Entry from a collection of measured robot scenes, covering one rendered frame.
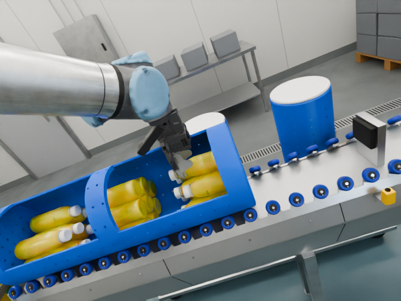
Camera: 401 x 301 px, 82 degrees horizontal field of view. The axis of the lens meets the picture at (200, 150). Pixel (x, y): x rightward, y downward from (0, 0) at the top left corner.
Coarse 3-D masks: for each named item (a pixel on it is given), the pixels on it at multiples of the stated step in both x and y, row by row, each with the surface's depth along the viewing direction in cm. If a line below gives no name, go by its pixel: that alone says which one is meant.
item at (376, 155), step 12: (360, 120) 72; (372, 120) 69; (360, 132) 73; (372, 132) 68; (384, 132) 67; (360, 144) 78; (372, 144) 70; (384, 144) 70; (372, 156) 74; (384, 156) 72
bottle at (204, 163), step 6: (198, 156) 72; (204, 156) 71; (210, 156) 71; (198, 162) 71; (204, 162) 70; (210, 162) 70; (192, 168) 71; (198, 168) 71; (204, 168) 71; (210, 168) 71; (216, 168) 71; (186, 174) 73; (192, 174) 72; (198, 174) 72; (204, 174) 73
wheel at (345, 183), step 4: (344, 176) 69; (340, 180) 69; (344, 180) 69; (348, 180) 69; (352, 180) 69; (340, 184) 69; (344, 184) 69; (348, 184) 69; (352, 184) 68; (340, 188) 69; (344, 188) 69; (348, 188) 69; (352, 188) 69
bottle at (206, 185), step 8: (200, 176) 72; (208, 176) 70; (216, 176) 69; (192, 184) 71; (200, 184) 69; (208, 184) 69; (216, 184) 68; (192, 192) 71; (200, 192) 69; (208, 192) 69; (216, 192) 70
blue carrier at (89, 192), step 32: (224, 128) 67; (128, 160) 77; (160, 160) 87; (224, 160) 62; (64, 192) 91; (96, 192) 69; (160, 192) 93; (0, 224) 82; (96, 224) 67; (160, 224) 67; (192, 224) 70; (0, 256) 78; (64, 256) 71; (96, 256) 74
